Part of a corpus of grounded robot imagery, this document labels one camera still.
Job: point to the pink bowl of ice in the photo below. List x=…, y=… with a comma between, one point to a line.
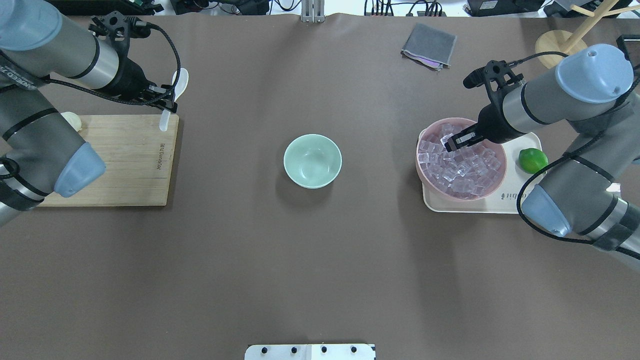
x=467, y=174

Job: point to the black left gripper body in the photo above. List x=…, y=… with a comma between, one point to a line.
x=131, y=78

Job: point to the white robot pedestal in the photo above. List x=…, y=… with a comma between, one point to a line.
x=312, y=351

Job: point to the bamboo cutting board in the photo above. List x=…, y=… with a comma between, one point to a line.
x=138, y=156

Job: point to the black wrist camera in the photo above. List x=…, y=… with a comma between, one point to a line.
x=497, y=77
x=118, y=30

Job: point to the grey folded cloth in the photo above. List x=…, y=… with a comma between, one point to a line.
x=429, y=46

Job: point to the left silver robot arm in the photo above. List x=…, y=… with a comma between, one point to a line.
x=42, y=46

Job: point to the white garlic bulb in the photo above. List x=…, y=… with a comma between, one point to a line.
x=73, y=120

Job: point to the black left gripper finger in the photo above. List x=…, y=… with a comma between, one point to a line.
x=162, y=91
x=168, y=103

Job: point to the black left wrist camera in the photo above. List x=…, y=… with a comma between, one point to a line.
x=118, y=30

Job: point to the white ceramic spoon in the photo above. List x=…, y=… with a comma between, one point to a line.
x=179, y=89

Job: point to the wooden cup tree stand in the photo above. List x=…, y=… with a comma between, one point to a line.
x=556, y=43

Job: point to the mint green bowl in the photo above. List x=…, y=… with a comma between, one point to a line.
x=312, y=161

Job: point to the green lime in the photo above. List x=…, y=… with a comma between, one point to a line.
x=531, y=160

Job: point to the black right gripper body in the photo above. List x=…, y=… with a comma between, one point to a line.
x=492, y=125

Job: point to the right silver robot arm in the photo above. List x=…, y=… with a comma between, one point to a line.
x=568, y=200

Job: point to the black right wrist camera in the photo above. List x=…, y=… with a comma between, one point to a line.
x=497, y=77

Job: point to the beige serving tray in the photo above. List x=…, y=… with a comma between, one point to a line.
x=502, y=200

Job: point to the aluminium frame post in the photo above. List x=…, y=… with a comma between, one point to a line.
x=312, y=11

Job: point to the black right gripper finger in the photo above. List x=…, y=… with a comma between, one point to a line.
x=467, y=136
x=452, y=148

